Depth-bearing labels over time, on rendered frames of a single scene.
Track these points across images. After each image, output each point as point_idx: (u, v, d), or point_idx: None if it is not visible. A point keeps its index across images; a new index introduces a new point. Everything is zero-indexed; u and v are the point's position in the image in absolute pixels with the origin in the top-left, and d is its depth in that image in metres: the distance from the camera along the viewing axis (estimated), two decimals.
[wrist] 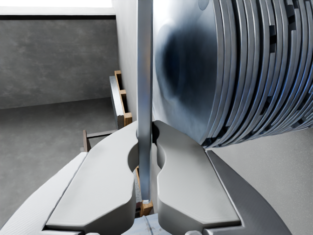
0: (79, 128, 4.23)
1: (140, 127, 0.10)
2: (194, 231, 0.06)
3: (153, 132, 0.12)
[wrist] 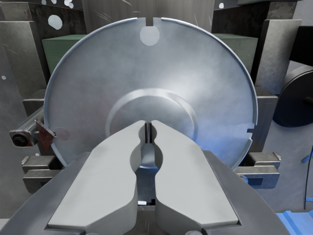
0: None
1: (71, 47, 0.21)
2: (194, 231, 0.06)
3: (151, 132, 0.12)
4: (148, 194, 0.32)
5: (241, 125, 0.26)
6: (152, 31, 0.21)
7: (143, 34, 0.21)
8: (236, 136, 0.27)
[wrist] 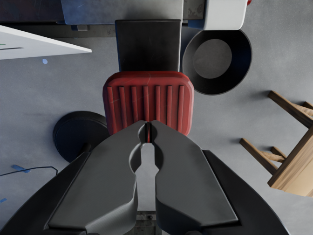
0: None
1: None
2: (194, 231, 0.06)
3: (151, 132, 0.12)
4: None
5: None
6: None
7: None
8: None
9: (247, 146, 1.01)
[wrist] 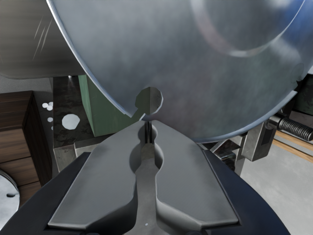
0: None
1: None
2: (194, 231, 0.06)
3: (151, 132, 0.12)
4: None
5: (302, 65, 0.21)
6: None
7: None
8: (290, 78, 0.21)
9: None
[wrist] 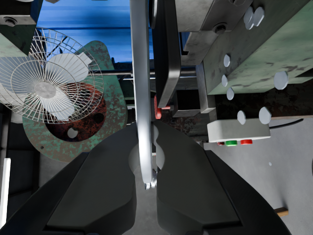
0: None
1: None
2: (194, 231, 0.06)
3: (152, 132, 0.12)
4: None
5: None
6: None
7: None
8: None
9: (275, 210, 1.07)
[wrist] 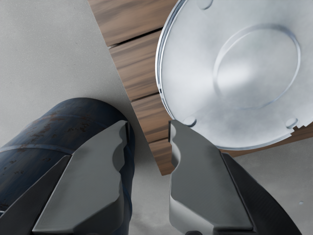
0: None
1: None
2: (194, 231, 0.06)
3: (169, 131, 0.12)
4: None
5: None
6: None
7: None
8: None
9: None
